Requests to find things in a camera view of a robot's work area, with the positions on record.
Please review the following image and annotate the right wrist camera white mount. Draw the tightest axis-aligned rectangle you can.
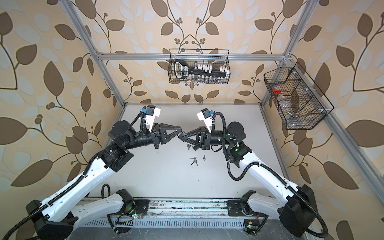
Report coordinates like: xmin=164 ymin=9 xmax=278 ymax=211
xmin=197 ymin=108 xmax=214 ymax=133

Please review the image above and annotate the red capped item in basket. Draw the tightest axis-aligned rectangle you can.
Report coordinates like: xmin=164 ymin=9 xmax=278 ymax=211
xmin=272 ymin=85 xmax=283 ymax=96

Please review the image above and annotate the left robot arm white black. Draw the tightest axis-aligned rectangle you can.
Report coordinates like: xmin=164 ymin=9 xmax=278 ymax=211
xmin=3 ymin=121 xmax=182 ymax=240

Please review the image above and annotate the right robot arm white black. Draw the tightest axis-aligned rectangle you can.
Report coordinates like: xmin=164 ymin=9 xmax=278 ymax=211
xmin=179 ymin=109 xmax=329 ymax=239

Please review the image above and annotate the black tool set in basket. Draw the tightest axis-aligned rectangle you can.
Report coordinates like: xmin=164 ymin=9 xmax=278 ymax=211
xmin=173 ymin=60 xmax=231 ymax=80

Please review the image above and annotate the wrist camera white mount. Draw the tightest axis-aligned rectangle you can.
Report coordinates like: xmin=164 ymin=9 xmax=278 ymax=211
xmin=197 ymin=108 xmax=214 ymax=133
xmin=140 ymin=105 xmax=161 ymax=133

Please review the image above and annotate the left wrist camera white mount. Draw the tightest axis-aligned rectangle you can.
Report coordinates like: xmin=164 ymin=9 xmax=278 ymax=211
xmin=140 ymin=105 xmax=161 ymax=133

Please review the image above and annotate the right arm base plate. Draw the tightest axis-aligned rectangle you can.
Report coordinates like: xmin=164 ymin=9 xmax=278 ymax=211
xmin=226 ymin=200 xmax=266 ymax=217

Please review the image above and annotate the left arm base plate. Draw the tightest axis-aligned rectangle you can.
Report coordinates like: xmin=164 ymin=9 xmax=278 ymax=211
xmin=113 ymin=199 xmax=150 ymax=216

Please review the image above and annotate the aluminium frame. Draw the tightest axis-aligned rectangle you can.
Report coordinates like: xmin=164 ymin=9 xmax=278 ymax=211
xmin=71 ymin=1 xmax=384 ymax=240

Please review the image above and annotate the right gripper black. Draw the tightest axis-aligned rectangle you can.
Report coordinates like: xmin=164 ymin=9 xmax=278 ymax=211
xmin=183 ymin=127 xmax=233 ymax=152

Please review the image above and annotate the right wall wire basket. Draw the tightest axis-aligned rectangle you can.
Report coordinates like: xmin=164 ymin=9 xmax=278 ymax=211
xmin=264 ymin=63 xmax=334 ymax=130

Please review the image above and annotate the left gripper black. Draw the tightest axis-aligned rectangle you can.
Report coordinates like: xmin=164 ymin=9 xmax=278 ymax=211
xmin=122 ymin=122 xmax=180 ymax=152

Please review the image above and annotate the wall wire basket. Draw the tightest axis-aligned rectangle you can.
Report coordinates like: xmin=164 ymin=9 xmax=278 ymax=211
xmin=264 ymin=63 xmax=334 ymax=130
xmin=168 ymin=48 xmax=231 ymax=85

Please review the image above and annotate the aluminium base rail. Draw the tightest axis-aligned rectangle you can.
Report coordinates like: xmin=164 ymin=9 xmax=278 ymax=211
xmin=71 ymin=194 xmax=284 ymax=230

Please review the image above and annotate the silver key bunch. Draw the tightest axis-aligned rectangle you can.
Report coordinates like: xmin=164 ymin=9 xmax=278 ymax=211
xmin=191 ymin=158 xmax=198 ymax=166

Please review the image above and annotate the back wall wire basket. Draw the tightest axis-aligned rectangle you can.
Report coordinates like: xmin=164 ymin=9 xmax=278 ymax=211
xmin=168 ymin=48 xmax=231 ymax=85

